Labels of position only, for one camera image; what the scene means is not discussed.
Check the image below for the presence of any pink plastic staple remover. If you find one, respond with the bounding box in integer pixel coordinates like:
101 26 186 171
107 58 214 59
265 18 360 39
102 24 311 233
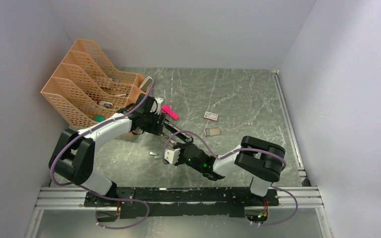
161 105 179 120

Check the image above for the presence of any black stapler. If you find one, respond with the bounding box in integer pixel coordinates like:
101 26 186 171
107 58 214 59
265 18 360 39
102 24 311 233
163 119 193 143

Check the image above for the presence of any brown cardboard staple tray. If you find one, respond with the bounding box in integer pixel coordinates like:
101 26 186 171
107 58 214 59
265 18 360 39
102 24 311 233
204 127 221 137

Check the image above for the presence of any red white staple box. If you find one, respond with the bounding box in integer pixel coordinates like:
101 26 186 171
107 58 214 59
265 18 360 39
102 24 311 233
203 111 219 121

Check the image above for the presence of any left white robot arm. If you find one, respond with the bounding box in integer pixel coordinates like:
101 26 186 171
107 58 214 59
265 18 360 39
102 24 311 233
49 94 166 206

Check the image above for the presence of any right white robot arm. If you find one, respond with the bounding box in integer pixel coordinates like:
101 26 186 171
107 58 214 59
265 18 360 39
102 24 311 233
164 136 286 205

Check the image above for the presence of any grey white device in organizer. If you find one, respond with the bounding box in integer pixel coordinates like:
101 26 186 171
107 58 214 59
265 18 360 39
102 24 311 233
139 76 153 92

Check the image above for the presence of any silver tape dispenser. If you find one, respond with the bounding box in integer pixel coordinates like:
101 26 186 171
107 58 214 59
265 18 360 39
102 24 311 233
98 101 115 109

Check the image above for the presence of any green round object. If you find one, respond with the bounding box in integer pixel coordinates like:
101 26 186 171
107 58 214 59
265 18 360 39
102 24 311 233
92 115 105 123

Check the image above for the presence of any orange mesh file organizer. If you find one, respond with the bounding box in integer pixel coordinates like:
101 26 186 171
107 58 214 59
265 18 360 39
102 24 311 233
41 39 147 129

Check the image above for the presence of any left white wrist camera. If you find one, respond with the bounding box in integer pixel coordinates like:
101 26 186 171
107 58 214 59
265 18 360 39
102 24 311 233
151 97 164 114

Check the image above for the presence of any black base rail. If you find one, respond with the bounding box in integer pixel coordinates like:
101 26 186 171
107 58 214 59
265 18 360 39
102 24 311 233
83 187 279 219

